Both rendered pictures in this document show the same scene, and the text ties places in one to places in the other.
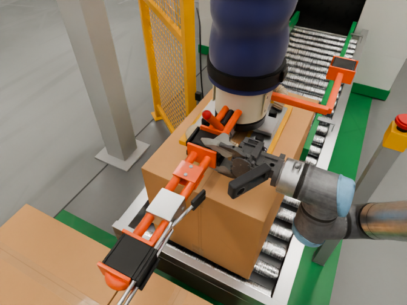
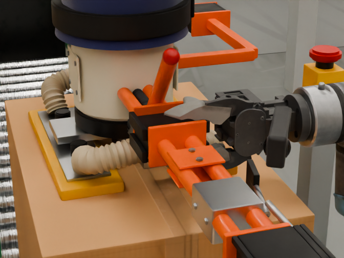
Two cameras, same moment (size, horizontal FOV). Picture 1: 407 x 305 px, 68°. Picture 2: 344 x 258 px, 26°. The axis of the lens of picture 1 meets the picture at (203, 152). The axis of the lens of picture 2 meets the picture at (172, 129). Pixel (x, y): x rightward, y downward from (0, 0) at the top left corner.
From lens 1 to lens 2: 0.68 m
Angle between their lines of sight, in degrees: 42
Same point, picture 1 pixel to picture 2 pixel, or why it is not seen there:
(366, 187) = (319, 190)
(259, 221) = (307, 217)
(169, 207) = (239, 193)
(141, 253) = (293, 237)
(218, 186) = not seen: hidden behind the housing
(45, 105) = not seen: outside the picture
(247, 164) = (260, 114)
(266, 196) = (279, 191)
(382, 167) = not seen: hidden behind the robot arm
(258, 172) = (285, 115)
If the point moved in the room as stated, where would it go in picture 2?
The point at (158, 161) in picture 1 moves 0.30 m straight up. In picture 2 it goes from (60, 235) to (46, 25)
